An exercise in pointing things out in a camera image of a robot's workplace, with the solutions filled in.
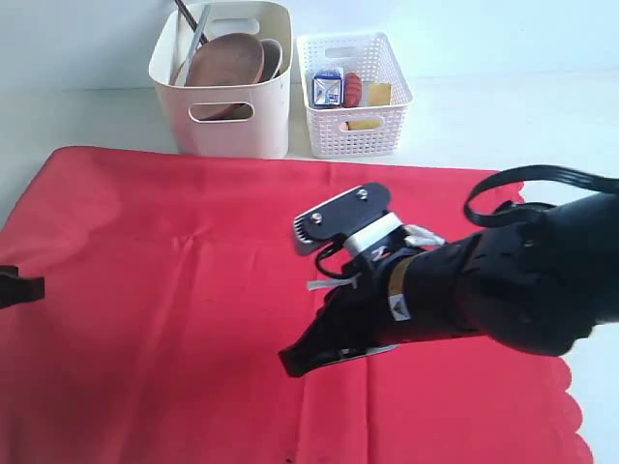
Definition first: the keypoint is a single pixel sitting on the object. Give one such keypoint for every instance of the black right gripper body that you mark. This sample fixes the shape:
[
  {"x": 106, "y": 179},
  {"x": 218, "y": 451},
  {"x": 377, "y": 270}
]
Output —
[{"x": 408, "y": 294}]

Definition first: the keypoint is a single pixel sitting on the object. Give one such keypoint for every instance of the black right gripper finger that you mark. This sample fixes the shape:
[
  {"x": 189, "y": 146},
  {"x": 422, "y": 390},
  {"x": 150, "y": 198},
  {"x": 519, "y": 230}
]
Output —
[
  {"x": 319, "y": 345},
  {"x": 348, "y": 354}
]

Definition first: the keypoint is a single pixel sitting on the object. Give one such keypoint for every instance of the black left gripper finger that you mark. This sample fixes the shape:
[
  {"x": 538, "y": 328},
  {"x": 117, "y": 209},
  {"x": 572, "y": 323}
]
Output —
[{"x": 16, "y": 289}]

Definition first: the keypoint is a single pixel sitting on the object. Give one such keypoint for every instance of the red tablecloth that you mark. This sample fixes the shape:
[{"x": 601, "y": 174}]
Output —
[{"x": 171, "y": 284}]

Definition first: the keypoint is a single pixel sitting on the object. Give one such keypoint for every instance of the yellow cake wedge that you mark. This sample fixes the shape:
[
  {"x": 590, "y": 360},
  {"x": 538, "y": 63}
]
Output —
[{"x": 379, "y": 94}]

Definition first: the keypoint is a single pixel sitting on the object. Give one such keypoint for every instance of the red sausage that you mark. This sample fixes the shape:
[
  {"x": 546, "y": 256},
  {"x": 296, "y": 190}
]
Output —
[{"x": 353, "y": 90}]

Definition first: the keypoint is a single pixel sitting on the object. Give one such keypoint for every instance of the small milk carton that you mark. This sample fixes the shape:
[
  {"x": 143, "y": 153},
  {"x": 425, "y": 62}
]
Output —
[{"x": 327, "y": 88}]

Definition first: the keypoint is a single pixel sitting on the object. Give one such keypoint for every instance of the white ceramic bowl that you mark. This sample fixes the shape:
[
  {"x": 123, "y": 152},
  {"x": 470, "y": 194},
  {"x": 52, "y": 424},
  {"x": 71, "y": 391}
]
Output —
[{"x": 273, "y": 55}]

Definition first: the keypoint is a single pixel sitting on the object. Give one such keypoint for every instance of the round wooden plate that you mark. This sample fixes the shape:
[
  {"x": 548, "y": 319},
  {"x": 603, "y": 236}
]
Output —
[{"x": 230, "y": 60}]

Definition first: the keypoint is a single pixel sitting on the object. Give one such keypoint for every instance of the silver table knife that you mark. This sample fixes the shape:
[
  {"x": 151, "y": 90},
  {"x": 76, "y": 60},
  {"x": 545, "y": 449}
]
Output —
[{"x": 198, "y": 39}]

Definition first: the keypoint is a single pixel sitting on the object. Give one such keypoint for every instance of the dark wooden chopstick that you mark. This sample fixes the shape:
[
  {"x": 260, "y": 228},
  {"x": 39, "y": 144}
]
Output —
[{"x": 188, "y": 17}]

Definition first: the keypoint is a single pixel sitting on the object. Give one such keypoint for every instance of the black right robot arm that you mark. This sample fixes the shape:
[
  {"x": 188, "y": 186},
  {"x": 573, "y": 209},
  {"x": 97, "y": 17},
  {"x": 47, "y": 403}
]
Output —
[{"x": 534, "y": 277}]

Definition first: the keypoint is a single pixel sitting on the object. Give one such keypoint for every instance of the white perforated plastic basket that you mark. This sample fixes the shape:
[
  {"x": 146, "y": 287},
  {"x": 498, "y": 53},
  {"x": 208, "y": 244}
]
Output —
[{"x": 370, "y": 56}]

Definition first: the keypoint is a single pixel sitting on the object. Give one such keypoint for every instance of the cream plastic storage bin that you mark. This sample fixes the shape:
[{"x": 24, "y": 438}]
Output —
[{"x": 247, "y": 121}]

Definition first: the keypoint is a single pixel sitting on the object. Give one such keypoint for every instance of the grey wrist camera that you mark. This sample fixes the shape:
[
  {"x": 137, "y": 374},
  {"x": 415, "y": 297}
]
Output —
[{"x": 355, "y": 219}]

